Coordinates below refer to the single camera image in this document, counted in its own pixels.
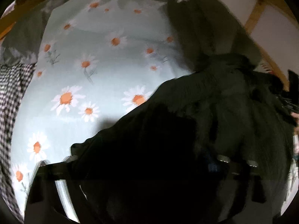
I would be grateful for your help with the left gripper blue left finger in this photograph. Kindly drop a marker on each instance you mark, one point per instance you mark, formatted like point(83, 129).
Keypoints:
point(55, 195)

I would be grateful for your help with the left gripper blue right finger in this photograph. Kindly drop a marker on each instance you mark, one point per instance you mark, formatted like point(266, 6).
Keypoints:
point(244, 189)

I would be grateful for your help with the black zip jacket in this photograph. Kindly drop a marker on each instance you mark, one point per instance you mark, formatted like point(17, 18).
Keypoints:
point(152, 165)

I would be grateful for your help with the black white checkered sheet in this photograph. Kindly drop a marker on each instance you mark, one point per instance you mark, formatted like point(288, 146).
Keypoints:
point(14, 83)

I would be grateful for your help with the cartoon cat pillow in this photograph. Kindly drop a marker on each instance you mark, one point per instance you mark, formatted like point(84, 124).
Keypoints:
point(264, 67)

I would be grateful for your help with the grey blanket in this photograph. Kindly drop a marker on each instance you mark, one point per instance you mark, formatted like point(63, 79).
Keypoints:
point(21, 32)

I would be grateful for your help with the light blue daisy duvet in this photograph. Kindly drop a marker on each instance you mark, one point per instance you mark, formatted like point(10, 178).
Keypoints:
point(98, 60)

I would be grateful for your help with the olive green hooded garment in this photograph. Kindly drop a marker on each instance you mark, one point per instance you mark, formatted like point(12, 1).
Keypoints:
point(205, 29)

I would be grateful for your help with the wooden bunk bed frame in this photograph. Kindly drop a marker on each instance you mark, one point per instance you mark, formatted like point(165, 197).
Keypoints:
point(264, 25)

